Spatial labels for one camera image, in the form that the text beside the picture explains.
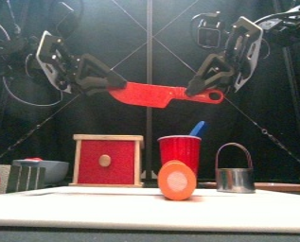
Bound red toy knife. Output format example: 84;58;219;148
106;80;227;110

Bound orange toy carrot piece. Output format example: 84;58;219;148
157;159;197;201

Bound black tripod leg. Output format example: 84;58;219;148
272;0;300;164

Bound red plastic cup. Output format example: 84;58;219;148
156;134;203;178

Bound wooden box red front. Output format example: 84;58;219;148
69;133;146;188

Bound grey bowl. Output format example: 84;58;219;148
11;159;72;185

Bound green striped block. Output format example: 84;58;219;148
6;164;47;194

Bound white cutting board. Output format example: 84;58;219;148
0;185;300;234

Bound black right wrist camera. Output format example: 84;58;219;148
192;11;225;50

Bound white looped cable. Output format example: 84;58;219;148
2;52;66;108

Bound blue utensil handle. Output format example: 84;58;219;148
188;120;209;139

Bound thin diagonal brace wire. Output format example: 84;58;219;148
0;0;200;164
109;0;300;173

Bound vertical metal frame pole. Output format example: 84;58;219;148
145;0;155;182

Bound small metal bucket with handle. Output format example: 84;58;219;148
215;142;258;195

